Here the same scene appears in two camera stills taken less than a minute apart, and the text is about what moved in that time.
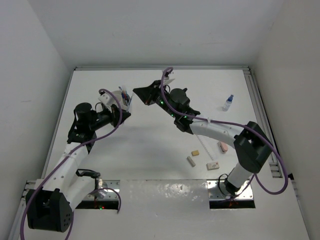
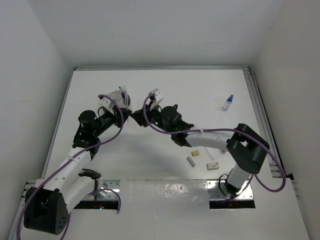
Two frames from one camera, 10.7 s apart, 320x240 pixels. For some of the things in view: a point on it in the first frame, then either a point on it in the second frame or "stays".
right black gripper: (146, 93) -> (139, 116)
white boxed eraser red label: (211, 166) stays
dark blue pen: (122, 93) stays
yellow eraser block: (195, 153) stays
